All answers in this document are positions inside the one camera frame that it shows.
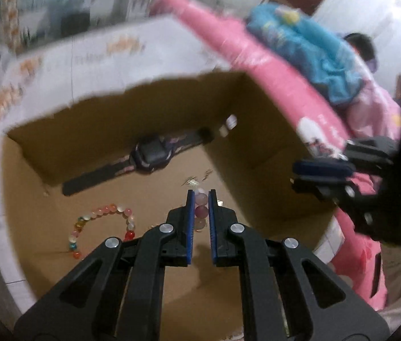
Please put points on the gold hair clip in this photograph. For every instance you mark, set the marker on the gold hair clip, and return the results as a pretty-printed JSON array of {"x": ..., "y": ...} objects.
[{"x": 207, "y": 174}]

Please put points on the brown cardboard box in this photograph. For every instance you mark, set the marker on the brown cardboard box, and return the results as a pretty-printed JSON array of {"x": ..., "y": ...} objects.
[{"x": 97, "y": 131}]

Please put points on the floral checked table cover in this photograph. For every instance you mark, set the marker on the floral checked table cover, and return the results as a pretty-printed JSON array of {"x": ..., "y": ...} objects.
[{"x": 79, "y": 67}]

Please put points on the square digital wristwatch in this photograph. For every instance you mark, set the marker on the square digital wristwatch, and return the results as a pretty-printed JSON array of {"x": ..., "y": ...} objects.
[{"x": 150, "y": 152}]

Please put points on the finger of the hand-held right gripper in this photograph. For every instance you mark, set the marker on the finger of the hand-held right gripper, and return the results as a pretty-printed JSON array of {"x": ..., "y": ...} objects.
[
  {"x": 328, "y": 189},
  {"x": 321, "y": 167}
]

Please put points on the pink floral bedsheet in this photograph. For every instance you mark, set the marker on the pink floral bedsheet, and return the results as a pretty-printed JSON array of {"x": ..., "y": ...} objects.
[{"x": 257, "y": 60}]

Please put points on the blue printed quilt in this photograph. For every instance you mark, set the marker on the blue printed quilt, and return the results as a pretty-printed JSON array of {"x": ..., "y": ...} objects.
[{"x": 303, "y": 49}]

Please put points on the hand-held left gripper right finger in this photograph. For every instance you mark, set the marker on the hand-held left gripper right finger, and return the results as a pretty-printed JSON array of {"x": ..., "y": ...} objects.
[{"x": 213, "y": 227}]

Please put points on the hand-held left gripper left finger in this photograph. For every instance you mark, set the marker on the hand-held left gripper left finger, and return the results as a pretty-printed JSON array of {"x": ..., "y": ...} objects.
[{"x": 190, "y": 227}]

